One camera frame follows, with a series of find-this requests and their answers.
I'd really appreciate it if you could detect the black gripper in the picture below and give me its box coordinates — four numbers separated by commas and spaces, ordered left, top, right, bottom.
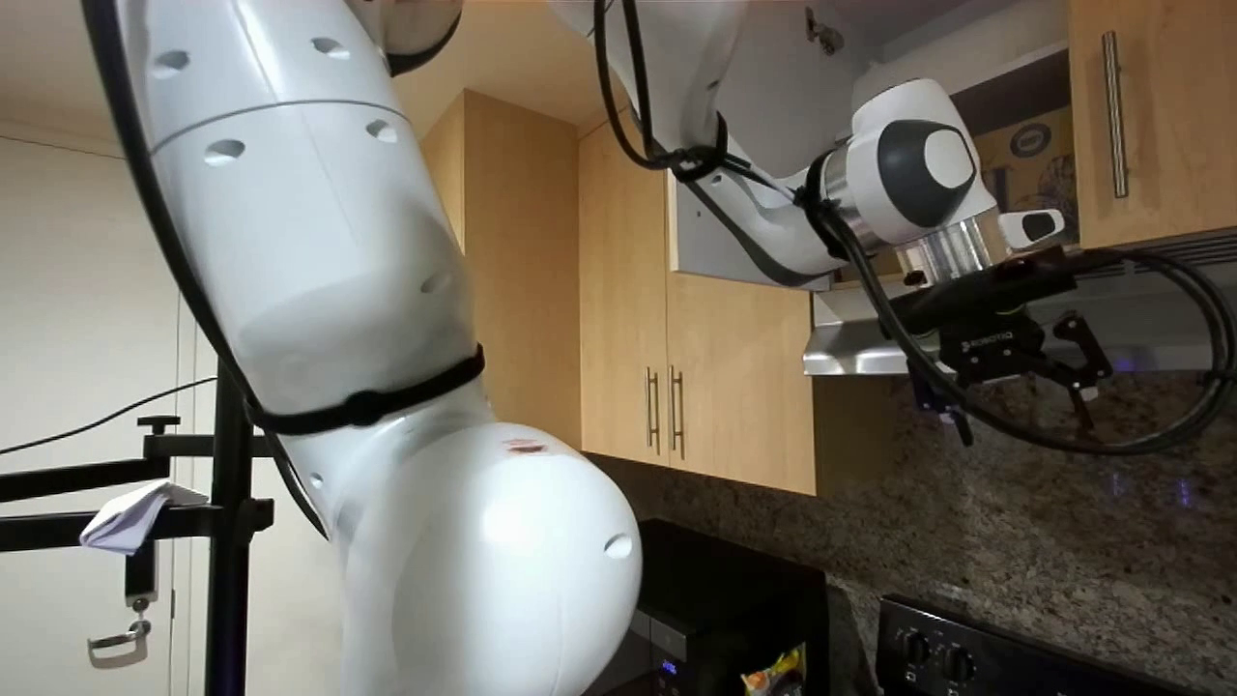
908, 290, 1116, 437

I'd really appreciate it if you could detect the short light wood cabinet door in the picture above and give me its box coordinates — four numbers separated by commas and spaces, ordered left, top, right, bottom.
670, 165, 841, 290
1064, 0, 1237, 251

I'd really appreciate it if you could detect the long light wood cabinet door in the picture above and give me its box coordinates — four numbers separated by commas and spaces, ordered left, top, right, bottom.
576, 121, 674, 467
664, 272, 820, 498

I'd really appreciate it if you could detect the tall light wood cabinet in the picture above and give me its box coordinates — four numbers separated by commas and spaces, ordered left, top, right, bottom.
423, 85, 585, 454

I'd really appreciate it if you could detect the stainless steel range hood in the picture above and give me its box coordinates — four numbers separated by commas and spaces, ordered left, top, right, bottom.
804, 229, 1237, 384

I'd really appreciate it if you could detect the cardboard box with oval logo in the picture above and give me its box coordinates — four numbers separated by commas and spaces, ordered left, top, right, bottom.
973, 110, 1075, 217

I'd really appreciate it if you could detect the black stove control panel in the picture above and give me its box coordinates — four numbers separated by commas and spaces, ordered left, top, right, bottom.
878, 597, 1173, 696

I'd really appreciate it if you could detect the black microwave oven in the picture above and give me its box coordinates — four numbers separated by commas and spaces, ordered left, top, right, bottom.
616, 513, 835, 696

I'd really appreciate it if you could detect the yellow snack bag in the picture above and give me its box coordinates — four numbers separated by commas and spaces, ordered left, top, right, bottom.
740, 642, 813, 696

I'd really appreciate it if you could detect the white crumpled cloth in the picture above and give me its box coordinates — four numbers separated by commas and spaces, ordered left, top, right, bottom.
76, 477, 208, 556

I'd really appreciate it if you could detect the metal hook clip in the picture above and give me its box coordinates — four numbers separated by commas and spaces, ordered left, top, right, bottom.
86, 614, 153, 673

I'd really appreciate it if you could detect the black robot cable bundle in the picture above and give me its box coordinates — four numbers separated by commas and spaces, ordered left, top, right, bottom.
76, 0, 1237, 539

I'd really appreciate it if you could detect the steel bar cabinet handle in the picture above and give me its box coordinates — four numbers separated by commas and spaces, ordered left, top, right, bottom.
642, 364, 664, 458
1098, 26, 1137, 204
664, 367, 688, 464

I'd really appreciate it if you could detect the black velcro strap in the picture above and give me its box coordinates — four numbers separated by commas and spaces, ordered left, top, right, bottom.
246, 344, 491, 437

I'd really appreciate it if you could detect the black camera stand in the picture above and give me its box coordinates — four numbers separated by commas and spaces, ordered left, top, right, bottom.
0, 364, 284, 696

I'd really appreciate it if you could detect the thin black wire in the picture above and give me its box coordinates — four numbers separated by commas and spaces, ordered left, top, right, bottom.
0, 374, 217, 459

